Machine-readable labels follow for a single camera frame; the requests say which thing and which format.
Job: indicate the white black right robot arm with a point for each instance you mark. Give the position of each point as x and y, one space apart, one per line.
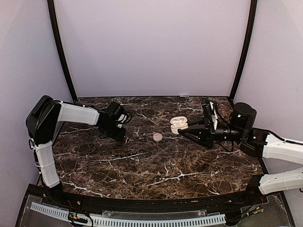
252 141

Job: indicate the pink earbud charging case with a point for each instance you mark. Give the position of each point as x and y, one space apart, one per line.
157 137

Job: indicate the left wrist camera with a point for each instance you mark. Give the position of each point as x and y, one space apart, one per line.
125 118

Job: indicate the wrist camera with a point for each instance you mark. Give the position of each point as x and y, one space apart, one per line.
210 115
125 118

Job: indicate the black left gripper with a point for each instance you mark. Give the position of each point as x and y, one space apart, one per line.
120 136

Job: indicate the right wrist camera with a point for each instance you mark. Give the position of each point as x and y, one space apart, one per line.
210 115

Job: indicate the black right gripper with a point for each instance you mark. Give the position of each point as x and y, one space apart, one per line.
204 130

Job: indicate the white charging case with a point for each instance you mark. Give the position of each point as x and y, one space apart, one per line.
179 122

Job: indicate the black right frame post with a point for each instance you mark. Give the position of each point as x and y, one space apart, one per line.
245 49

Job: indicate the white slotted cable duct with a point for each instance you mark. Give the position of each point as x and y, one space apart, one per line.
132 219

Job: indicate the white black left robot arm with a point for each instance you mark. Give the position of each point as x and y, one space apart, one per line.
49 116

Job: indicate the black frame post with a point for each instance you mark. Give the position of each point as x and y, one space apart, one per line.
60 50
245 49

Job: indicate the black left frame post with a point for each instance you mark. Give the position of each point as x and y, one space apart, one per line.
60 50

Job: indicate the black front aluminium rail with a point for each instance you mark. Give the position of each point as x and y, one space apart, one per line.
228 202

